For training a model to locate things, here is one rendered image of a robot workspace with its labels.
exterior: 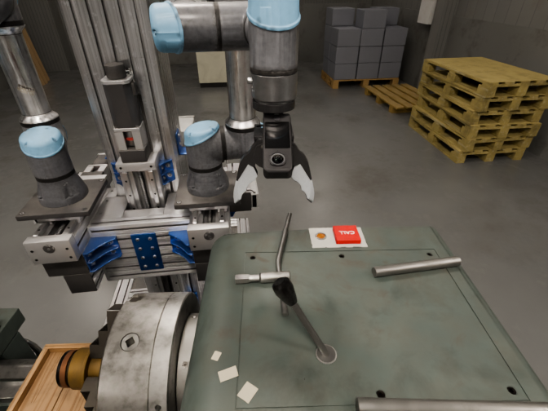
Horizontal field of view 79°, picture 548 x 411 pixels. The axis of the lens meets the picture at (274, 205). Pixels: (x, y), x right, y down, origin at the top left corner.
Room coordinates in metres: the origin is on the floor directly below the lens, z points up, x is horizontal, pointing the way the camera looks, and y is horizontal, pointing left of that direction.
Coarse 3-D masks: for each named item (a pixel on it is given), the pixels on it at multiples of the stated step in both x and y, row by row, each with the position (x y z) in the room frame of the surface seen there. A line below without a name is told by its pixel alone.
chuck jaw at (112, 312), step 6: (132, 300) 0.48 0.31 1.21; (114, 306) 0.48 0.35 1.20; (120, 306) 0.48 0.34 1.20; (108, 312) 0.46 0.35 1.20; (114, 312) 0.46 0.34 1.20; (108, 318) 0.45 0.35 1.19; (114, 318) 0.45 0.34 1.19; (108, 324) 0.44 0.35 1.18; (102, 330) 0.44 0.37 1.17; (108, 330) 0.44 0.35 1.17; (102, 336) 0.43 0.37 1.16; (96, 342) 0.43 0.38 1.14; (102, 342) 0.42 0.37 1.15; (90, 348) 0.42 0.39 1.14; (96, 348) 0.42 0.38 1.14; (102, 348) 0.42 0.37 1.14; (90, 354) 0.41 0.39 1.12; (96, 354) 0.41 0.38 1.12; (102, 354) 0.41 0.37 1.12
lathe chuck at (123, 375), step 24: (120, 312) 0.43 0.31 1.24; (144, 312) 0.43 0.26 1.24; (120, 336) 0.38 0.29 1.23; (144, 336) 0.38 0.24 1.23; (120, 360) 0.34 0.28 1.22; (144, 360) 0.34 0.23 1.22; (120, 384) 0.31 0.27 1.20; (144, 384) 0.31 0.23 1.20; (96, 408) 0.28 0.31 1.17; (120, 408) 0.28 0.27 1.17; (144, 408) 0.28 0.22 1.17
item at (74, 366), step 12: (84, 348) 0.43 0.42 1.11; (60, 360) 0.40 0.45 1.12; (72, 360) 0.40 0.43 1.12; (84, 360) 0.40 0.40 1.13; (96, 360) 0.40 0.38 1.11; (60, 372) 0.38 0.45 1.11; (72, 372) 0.38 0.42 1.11; (84, 372) 0.38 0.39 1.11; (96, 372) 0.38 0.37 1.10; (60, 384) 0.37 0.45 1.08; (72, 384) 0.37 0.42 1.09
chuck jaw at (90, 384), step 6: (90, 378) 0.37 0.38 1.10; (96, 378) 0.37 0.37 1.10; (84, 384) 0.36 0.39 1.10; (90, 384) 0.36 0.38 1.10; (96, 384) 0.36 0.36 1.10; (84, 390) 0.35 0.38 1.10; (90, 390) 0.35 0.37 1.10; (96, 390) 0.35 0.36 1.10; (84, 396) 0.35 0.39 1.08; (90, 396) 0.34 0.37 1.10; (96, 396) 0.34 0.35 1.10; (90, 402) 0.33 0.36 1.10; (84, 408) 0.32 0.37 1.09; (90, 408) 0.32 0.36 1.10
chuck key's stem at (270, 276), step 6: (240, 276) 0.49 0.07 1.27; (246, 276) 0.49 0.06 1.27; (252, 276) 0.49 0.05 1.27; (258, 276) 0.49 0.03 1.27; (264, 276) 0.49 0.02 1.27; (270, 276) 0.49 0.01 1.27; (276, 276) 0.49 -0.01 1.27; (282, 276) 0.49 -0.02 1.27; (288, 276) 0.49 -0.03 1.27; (240, 282) 0.49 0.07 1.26; (246, 282) 0.49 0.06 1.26; (264, 282) 0.49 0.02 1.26
